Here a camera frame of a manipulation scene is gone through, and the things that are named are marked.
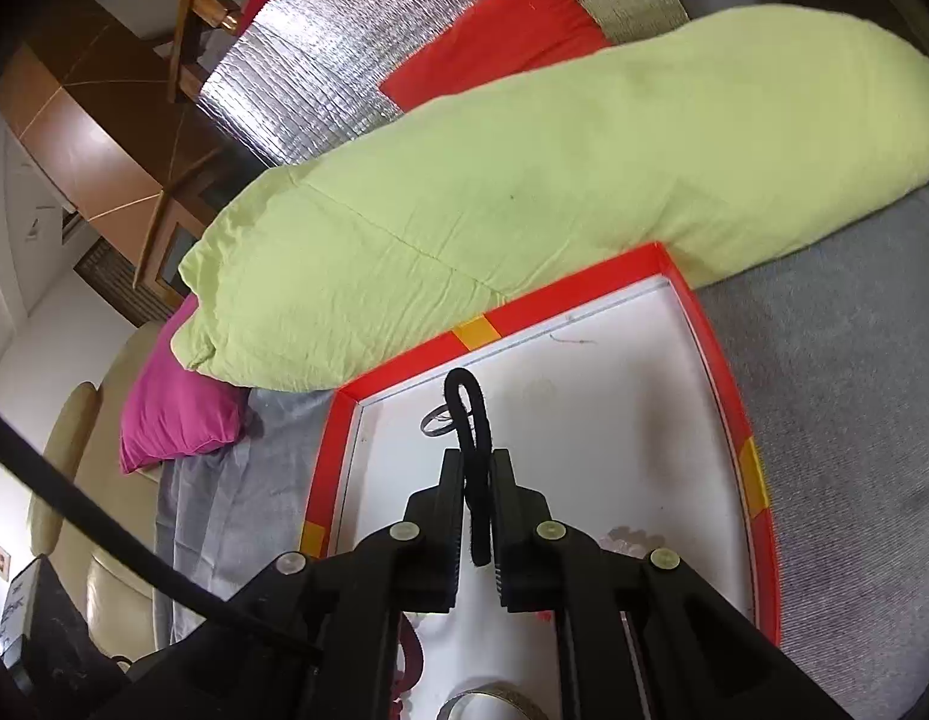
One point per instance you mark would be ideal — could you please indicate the grey blanket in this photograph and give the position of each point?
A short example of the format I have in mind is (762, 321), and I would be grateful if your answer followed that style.
(847, 427)

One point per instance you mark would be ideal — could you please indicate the red pillow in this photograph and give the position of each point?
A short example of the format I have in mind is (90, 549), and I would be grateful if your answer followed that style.
(502, 37)

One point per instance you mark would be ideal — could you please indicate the light green quilt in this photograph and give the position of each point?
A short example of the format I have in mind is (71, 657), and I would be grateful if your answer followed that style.
(547, 165)

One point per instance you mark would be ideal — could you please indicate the wooden cabinet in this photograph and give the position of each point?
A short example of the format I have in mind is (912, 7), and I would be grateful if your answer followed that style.
(172, 240)

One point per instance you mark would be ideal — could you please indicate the red shallow cardboard box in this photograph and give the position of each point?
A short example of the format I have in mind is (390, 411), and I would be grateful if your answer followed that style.
(622, 427)

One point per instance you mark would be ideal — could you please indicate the brown louvered door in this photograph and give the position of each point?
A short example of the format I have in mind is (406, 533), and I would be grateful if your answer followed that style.
(127, 292)

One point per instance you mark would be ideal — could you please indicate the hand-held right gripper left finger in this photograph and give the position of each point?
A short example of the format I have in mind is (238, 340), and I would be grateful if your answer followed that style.
(449, 532)

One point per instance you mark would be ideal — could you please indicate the silver foil insulation board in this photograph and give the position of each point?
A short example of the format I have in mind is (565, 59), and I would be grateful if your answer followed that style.
(322, 67)

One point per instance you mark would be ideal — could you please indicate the magenta pillow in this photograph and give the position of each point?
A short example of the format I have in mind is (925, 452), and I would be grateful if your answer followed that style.
(179, 412)

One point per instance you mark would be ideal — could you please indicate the shiny metal bangle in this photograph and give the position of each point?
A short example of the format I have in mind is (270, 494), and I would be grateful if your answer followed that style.
(509, 692)

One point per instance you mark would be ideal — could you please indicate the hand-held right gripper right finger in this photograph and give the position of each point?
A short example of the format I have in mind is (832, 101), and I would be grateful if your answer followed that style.
(506, 540)

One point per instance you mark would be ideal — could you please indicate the beige leather sofa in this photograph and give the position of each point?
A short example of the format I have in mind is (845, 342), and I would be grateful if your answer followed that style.
(67, 450)

